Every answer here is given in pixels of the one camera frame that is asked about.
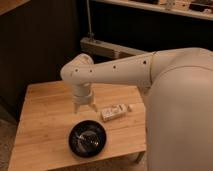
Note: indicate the upper wooden shelf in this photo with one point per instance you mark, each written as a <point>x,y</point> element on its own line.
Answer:
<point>187,8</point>

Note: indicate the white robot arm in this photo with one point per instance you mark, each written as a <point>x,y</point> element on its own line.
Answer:
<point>177,88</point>

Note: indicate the metal vertical pole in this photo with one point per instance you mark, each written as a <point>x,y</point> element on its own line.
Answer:
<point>90,32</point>

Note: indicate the grey metal beam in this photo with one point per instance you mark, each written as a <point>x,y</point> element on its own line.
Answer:
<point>105,49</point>

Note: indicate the wooden side table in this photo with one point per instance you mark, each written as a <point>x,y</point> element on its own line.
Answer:
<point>41,142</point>

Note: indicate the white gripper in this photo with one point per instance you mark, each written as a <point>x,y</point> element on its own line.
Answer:
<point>84,100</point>

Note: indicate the black ceramic bowl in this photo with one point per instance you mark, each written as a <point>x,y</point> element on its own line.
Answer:
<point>87,138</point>

